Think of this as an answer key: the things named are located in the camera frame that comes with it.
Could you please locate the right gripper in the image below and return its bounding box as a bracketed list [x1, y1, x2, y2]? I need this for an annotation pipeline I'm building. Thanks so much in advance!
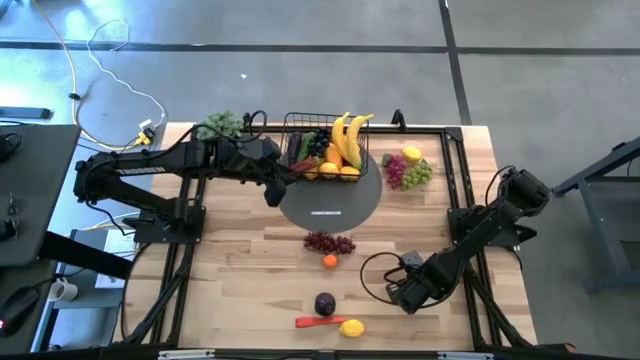
[386, 256, 454, 317]

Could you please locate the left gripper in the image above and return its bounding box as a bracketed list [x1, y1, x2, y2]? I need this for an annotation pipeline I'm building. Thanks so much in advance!
[248, 156, 292, 209]

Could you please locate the black grape bunch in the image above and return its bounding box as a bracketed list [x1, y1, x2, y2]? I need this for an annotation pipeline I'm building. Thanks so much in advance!
[307, 128, 332, 159]

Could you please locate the orange mango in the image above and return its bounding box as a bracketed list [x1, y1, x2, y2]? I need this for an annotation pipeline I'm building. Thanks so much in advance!
[324, 143, 344, 169]

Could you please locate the purple cabbage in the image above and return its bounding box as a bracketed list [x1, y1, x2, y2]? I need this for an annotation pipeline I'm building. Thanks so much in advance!
[313, 292, 338, 317]

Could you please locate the greenish yellow banana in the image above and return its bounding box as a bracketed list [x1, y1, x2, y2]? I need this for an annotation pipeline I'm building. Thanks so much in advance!
[345, 113, 375, 170]

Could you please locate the grey round placemat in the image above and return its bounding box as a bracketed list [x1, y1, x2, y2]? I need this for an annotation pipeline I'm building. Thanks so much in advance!
[273, 149, 384, 235]

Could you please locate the dark red grape bunch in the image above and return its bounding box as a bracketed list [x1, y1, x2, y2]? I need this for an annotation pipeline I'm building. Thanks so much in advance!
[302, 229, 358, 256]

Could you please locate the bright red chili pepper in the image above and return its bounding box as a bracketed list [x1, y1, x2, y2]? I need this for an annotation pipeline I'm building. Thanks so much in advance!
[294, 315, 347, 330]

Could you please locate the green potted plant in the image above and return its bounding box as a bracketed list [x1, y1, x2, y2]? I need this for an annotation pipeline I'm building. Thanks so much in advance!
[196, 109, 246, 141]

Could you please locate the green grape bunch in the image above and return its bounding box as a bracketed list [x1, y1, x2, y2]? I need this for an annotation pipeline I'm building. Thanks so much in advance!
[400, 160, 435, 192]

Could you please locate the white yellow power plug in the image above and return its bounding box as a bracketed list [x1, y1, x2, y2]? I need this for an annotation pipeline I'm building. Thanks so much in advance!
[133, 118, 157, 147]

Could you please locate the white paper sheet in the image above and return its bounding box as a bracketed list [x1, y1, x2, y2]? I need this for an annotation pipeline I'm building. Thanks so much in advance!
[94, 228, 139, 290]

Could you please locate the white mug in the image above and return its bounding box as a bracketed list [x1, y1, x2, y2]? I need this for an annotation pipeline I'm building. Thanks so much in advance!
[47, 277, 80, 303]

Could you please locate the black desk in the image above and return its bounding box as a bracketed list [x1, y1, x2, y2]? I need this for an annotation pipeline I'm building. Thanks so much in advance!
[0, 123, 82, 354]

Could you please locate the dark grey side table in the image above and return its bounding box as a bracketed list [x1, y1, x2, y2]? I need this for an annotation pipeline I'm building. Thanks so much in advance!
[552, 135, 640, 294]

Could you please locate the black flat bar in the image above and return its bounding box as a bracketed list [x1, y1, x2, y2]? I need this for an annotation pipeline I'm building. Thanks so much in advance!
[0, 106, 53, 121]

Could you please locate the black computer mouse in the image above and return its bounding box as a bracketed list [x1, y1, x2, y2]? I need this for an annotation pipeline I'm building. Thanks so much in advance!
[0, 285, 41, 337]

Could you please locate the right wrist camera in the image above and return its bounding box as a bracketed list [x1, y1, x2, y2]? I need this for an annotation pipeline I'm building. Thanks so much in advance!
[399, 249, 425, 270]

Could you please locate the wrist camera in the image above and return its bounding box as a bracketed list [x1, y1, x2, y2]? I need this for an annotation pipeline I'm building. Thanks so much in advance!
[399, 249, 425, 270]
[244, 137, 282, 160]

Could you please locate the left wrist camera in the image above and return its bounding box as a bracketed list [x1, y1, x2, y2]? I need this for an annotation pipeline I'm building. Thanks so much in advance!
[244, 137, 282, 160]

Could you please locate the black wire basket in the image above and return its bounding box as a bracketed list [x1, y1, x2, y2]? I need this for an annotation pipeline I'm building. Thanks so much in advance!
[278, 111, 372, 183]

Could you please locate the silver metal bracket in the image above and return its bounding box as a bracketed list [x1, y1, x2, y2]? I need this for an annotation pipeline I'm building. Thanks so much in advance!
[438, 351, 494, 360]
[158, 349, 216, 360]

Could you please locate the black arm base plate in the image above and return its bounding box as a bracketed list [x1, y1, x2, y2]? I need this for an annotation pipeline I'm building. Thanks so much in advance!
[133, 204, 206, 246]
[447, 207, 539, 249]

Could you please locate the black aluminium table frame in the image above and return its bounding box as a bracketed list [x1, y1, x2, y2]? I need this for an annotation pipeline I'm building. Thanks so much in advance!
[119, 122, 534, 351]

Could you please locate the white floor cable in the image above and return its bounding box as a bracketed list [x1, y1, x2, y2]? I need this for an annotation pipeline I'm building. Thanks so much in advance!
[85, 18, 168, 126]

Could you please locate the yellow floor cable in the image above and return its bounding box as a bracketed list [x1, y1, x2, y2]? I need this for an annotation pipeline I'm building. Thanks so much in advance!
[32, 0, 151, 151]

